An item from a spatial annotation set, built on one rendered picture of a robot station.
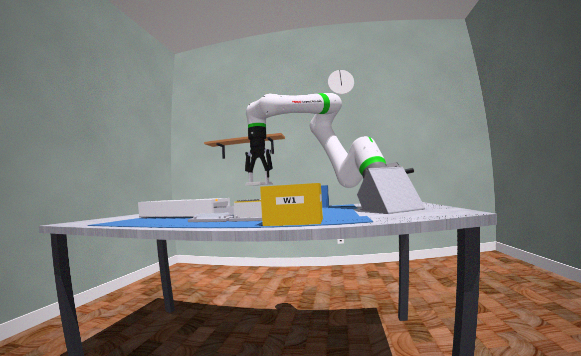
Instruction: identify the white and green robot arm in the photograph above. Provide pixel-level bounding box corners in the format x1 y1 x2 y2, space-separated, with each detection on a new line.
246 93 401 188

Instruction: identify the yellow open bin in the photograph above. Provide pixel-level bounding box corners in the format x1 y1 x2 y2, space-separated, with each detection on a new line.
260 183 323 226

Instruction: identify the blue bench mat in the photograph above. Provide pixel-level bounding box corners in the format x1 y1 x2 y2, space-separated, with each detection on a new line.
88 204 373 228

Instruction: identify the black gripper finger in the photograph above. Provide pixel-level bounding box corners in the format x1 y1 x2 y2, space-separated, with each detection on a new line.
257 149 273 184
245 151 257 182

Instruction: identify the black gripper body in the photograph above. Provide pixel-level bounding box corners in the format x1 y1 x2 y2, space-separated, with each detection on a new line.
250 139 265 158

